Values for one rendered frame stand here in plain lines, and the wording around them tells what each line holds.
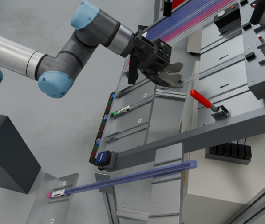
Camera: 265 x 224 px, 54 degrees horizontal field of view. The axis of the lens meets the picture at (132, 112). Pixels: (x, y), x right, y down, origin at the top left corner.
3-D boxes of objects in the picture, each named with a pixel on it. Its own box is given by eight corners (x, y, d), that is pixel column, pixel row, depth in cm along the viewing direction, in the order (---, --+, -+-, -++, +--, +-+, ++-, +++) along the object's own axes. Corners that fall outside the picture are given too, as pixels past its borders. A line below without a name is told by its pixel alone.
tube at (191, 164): (51, 198, 79) (48, 197, 79) (52, 194, 80) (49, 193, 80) (196, 168, 49) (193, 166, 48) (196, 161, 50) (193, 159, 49)
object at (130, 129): (107, 163, 88) (100, 159, 87) (140, 42, 127) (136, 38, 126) (148, 151, 76) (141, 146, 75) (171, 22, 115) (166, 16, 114)
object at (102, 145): (110, 167, 90) (94, 158, 87) (141, 47, 129) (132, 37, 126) (112, 166, 90) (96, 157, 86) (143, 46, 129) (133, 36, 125)
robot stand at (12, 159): (0, 187, 155) (-52, 140, 111) (15, 161, 166) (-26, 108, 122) (27, 194, 153) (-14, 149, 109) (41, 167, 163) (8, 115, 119)
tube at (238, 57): (116, 116, 97) (113, 114, 97) (116, 113, 98) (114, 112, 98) (249, 56, 65) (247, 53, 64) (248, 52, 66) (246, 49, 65)
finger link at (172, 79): (192, 86, 73) (167, 68, 70) (178, 96, 77) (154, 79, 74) (193, 78, 75) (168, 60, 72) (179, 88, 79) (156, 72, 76)
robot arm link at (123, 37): (103, 53, 69) (110, 34, 74) (117, 62, 71) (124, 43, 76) (116, 34, 64) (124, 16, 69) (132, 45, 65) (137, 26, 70)
